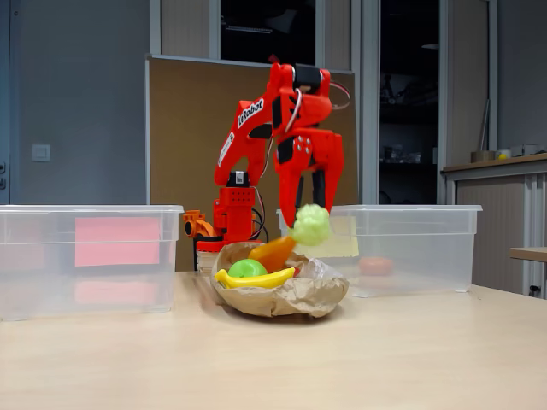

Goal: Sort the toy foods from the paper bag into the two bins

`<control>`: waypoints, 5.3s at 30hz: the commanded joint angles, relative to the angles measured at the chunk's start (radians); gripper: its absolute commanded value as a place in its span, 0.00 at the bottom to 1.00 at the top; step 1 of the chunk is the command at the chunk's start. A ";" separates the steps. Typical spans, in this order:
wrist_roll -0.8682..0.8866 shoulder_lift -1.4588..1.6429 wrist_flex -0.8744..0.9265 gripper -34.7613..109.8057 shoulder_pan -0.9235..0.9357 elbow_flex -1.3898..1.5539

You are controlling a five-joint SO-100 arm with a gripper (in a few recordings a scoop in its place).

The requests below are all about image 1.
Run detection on pale green toy grapes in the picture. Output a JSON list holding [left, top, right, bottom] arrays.
[[286, 203, 332, 247]]

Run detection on orange toy waffle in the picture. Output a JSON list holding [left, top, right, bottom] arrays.
[[248, 236, 297, 271]]

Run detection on green toy apple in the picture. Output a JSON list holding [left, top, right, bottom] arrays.
[[227, 259, 268, 278]]

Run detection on brown toy doughnut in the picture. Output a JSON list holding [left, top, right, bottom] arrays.
[[358, 256, 393, 277]]

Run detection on yellow toy banana bunch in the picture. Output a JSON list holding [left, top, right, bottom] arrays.
[[214, 266, 296, 290]]

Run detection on yellow-green paper label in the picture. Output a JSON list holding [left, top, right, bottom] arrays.
[[294, 215, 360, 259]]

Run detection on clear plastic bin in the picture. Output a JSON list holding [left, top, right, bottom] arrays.
[[276, 204, 483, 299], [0, 204, 185, 322]]

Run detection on pink paper label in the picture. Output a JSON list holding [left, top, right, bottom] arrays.
[[74, 216, 162, 267]]

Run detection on orange table clamp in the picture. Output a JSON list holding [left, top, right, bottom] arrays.
[[182, 209, 223, 239]]

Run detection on crumpled brown paper bag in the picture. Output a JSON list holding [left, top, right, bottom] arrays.
[[209, 242, 350, 319]]

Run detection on wooden base block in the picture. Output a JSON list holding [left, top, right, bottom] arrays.
[[196, 249, 223, 272]]

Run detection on white leaning rod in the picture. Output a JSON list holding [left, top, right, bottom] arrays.
[[477, 98, 491, 151]]

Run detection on grey cabinet with wooden top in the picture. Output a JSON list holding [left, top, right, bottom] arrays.
[[440, 153, 547, 298]]

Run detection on white containers on cabinet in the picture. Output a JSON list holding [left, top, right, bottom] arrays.
[[510, 143, 547, 157]]

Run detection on small wooden side table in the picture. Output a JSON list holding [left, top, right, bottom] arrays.
[[508, 246, 547, 262]]

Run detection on black base cables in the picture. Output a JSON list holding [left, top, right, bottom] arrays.
[[250, 185, 270, 243]]

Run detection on white wrist servo cable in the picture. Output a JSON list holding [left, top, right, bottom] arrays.
[[285, 87, 303, 134]]

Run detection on dark looped servo cable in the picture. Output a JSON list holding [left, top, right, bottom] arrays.
[[328, 79, 353, 112]]

